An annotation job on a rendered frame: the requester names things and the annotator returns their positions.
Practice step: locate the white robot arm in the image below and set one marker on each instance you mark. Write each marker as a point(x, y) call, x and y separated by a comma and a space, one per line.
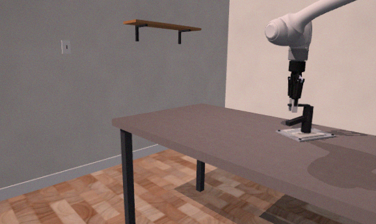
point(295, 29)

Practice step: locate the black faucet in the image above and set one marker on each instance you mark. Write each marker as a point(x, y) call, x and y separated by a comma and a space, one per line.
point(306, 119)

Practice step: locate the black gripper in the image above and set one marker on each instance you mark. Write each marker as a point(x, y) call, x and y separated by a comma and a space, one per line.
point(294, 87)

